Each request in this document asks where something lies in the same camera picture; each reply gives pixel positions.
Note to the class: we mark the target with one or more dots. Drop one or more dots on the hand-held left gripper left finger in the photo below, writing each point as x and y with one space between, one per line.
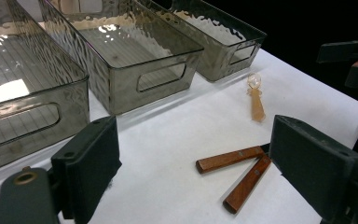
87 168

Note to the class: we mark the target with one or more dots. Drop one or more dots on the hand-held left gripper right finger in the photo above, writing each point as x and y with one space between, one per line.
310 165

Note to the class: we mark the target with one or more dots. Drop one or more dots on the smoky clear plastic bin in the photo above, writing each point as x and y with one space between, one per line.
127 46
217 40
28 68

